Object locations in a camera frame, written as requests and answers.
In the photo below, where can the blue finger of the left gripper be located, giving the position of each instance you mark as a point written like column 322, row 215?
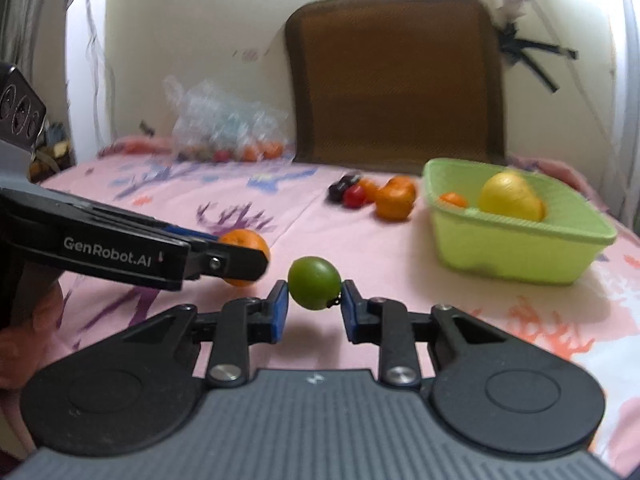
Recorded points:
column 181, row 233
column 219, row 260

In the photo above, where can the large yellow citrus fruit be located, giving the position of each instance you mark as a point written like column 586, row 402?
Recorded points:
column 508, row 194

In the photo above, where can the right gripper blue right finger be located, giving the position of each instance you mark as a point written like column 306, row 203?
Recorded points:
column 386, row 324

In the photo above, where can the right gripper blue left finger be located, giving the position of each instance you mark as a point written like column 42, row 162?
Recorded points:
column 238, row 325

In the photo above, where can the person's left hand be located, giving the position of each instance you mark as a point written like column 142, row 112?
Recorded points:
column 31, row 309

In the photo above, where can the orange mandarin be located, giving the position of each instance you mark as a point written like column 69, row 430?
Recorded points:
column 250, row 257
column 394, row 203

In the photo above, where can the small orange tomato back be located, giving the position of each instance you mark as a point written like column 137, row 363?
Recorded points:
column 370, row 188

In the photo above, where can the green plastic basin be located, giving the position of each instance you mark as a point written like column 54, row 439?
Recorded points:
column 555, row 251

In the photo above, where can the green tomato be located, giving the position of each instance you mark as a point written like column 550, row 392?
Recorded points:
column 314, row 283

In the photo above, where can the pink deer print bedsheet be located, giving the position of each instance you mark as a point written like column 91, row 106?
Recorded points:
column 593, row 322

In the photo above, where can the small red tomato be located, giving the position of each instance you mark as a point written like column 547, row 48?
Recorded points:
column 355, row 197

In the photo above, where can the dark purple tomato back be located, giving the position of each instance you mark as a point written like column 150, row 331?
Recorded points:
column 336, row 192

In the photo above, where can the orange mandarin back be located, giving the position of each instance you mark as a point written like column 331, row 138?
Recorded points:
column 250, row 257

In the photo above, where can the dark purple tomato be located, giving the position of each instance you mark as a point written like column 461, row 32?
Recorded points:
column 350, row 179
column 336, row 192

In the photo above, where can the clear plastic bag of fruit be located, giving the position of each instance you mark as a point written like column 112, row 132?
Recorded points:
column 215, row 125

